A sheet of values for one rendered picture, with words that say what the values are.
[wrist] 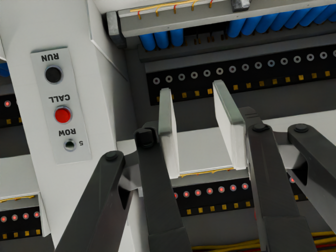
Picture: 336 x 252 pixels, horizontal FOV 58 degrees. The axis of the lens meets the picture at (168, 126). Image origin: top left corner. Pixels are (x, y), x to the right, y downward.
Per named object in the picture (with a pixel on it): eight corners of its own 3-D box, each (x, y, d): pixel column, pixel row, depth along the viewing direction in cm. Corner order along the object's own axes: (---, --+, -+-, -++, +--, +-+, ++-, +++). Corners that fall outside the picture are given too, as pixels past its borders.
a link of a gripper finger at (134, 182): (165, 189, 15) (107, 196, 15) (165, 139, 20) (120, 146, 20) (160, 164, 15) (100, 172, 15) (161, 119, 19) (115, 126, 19)
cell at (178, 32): (185, 36, 44) (185, 18, 38) (180, 48, 44) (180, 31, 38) (173, 32, 44) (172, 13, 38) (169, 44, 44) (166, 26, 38)
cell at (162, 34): (157, 36, 45) (152, 17, 38) (169, 37, 44) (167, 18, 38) (155, 48, 44) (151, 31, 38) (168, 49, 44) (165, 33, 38)
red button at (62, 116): (52, 109, 32) (56, 124, 32) (67, 107, 32) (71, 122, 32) (56, 108, 33) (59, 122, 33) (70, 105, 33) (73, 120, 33)
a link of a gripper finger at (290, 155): (254, 150, 14) (318, 142, 14) (232, 108, 19) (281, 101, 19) (255, 176, 15) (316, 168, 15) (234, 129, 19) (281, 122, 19)
